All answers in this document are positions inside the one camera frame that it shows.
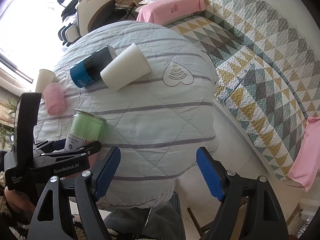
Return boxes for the green pink tumbler cup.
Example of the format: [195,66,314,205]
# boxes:
[65,108,106,150]

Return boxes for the pink plastic cup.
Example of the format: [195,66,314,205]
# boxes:
[43,82,66,116]

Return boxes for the white paper cup far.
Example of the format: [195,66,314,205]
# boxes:
[35,69,55,93]

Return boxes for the white paper cup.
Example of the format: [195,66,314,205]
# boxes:
[100,43,151,91]
[35,69,55,93]

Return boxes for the blue black tumbler cup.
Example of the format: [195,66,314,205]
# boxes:
[69,45,117,88]

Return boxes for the white paper cup near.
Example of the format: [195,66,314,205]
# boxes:
[100,43,151,91]

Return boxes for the person's hand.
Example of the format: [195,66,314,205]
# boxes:
[1,171,35,220]

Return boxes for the green potted plant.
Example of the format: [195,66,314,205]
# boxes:
[1,98,17,151]

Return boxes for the pink cloth on sofa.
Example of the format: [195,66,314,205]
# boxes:
[289,117,320,192]

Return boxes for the grey striped quilted table cover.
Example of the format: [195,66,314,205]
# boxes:
[35,21,219,211]

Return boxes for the white massage chair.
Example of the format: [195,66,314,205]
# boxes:
[58,0,116,44]

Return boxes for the triangle patterned sofa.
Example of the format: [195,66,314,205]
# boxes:
[169,0,319,180]

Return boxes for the small folding stool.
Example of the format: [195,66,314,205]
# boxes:
[115,0,142,19]

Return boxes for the pink towel on armrest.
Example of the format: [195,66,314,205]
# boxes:
[136,0,206,25]

